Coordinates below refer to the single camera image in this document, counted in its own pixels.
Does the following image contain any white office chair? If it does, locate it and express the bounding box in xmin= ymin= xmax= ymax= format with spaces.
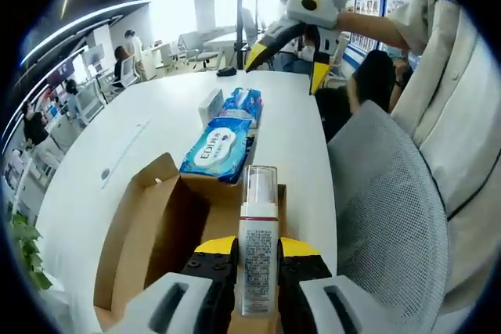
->
xmin=117 ymin=56 xmax=139 ymax=88
xmin=76 ymin=83 xmax=103 ymax=124

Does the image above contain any white narrow carton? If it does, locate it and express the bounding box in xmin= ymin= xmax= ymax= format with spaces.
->
xmin=197 ymin=87 xmax=225 ymax=127

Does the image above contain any brown cardboard shoe box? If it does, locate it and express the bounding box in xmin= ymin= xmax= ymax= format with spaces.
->
xmin=92 ymin=152 xmax=289 ymax=334

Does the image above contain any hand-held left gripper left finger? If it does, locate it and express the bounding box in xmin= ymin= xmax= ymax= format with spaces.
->
xmin=107 ymin=235 xmax=240 ymax=334

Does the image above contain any white table power socket strip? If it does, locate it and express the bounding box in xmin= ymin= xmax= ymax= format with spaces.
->
xmin=99 ymin=117 xmax=152 ymax=190

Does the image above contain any green plant in white pot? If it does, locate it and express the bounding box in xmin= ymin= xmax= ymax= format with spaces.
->
xmin=7 ymin=210 xmax=54 ymax=292

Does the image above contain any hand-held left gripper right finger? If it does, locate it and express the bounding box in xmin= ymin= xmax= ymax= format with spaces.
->
xmin=276 ymin=236 xmax=392 ymax=334

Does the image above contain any white pump bottle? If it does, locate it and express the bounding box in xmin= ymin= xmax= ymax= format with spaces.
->
xmin=236 ymin=164 xmax=281 ymax=318

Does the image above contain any dark blue packet soft item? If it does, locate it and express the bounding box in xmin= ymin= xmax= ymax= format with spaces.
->
xmin=218 ymin=87 xmax=264 ymax=130

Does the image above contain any light blue wipes soft item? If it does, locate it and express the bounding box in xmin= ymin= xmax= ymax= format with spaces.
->
xmin=178 ymin=117 xmax=254 ymax=185

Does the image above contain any grey mesh office chair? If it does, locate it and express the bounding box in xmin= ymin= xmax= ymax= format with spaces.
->
xmin=326 ymin=99 xmax=451 ymax=311

